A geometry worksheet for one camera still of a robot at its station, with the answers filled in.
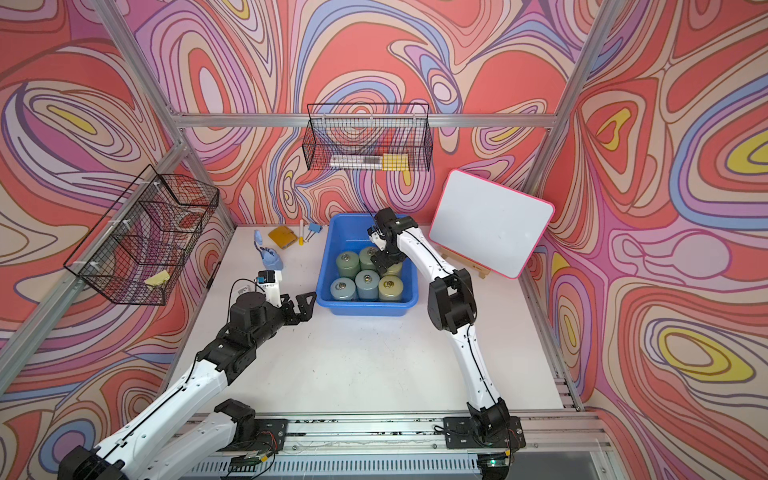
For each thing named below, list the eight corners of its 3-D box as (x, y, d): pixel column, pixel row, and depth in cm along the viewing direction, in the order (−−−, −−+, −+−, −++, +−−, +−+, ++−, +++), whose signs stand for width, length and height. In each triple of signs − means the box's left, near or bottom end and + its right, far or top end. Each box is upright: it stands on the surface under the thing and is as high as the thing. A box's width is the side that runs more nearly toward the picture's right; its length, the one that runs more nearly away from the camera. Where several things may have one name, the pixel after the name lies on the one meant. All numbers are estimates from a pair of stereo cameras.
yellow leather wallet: (269, 236, 119) (267, 232, 118) (284, 226, 123) (283, 222, 121) (284, 250, 115) (282, 246, 113) (300, 239, 118) (298, 235, 116)
